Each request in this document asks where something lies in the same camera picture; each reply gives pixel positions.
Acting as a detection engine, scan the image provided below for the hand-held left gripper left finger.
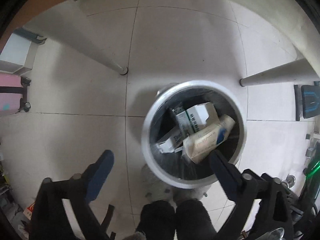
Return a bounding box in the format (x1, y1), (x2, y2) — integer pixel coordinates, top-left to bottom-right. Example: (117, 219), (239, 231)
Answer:
(29, 149), (115, 240)

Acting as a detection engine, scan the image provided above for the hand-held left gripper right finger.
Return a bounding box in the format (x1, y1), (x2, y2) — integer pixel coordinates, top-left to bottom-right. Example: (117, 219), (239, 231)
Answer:
(209, 150), (295, 240)

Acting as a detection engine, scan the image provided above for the white box with blue label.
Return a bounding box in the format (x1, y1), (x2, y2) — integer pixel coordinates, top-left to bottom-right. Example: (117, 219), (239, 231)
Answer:
(182, 114), (236, 164)

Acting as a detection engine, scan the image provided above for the round white waste bin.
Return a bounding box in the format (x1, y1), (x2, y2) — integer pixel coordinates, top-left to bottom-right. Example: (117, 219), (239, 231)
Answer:
(141, 80), (248, 189)

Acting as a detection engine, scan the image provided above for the white and green box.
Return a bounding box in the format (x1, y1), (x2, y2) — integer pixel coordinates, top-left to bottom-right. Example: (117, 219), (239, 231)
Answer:
(175, 102), (220, 137)

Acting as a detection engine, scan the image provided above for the long white box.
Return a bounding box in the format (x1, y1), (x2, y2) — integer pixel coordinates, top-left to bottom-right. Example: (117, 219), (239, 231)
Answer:
(156, 107), (190, 154)

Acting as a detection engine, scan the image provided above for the black bin liner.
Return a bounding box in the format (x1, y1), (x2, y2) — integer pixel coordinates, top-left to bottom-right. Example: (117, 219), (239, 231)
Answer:
(149, 86), (242, 180)

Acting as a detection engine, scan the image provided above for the chrome dumbbell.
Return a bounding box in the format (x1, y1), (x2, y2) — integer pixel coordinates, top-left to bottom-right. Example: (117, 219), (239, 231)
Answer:
(286, 174), (297, 188)

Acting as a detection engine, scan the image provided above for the person's right leg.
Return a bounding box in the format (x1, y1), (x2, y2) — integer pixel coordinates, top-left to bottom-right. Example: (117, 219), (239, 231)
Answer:
(175, 199), (217, 240)

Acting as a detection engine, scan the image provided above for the person's leg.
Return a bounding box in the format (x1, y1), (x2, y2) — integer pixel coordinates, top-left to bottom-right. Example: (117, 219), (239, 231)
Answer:
(175, 199), (217, 240)
(136, 200), (176, 240)

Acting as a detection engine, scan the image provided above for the person's left leg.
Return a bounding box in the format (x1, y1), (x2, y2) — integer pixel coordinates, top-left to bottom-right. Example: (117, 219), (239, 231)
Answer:
(136, 200), (176, 240)

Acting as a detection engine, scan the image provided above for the red and white packet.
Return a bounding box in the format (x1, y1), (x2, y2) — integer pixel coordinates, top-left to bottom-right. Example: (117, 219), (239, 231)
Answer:
(25, 202), (38, 217)

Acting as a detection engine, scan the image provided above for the pink suitcase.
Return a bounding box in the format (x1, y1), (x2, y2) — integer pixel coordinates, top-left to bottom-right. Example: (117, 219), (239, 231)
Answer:
(0, 73), (32, 118)

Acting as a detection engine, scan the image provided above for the white table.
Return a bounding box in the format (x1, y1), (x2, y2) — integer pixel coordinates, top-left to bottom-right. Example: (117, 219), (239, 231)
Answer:
(74, 0), (320, 88)

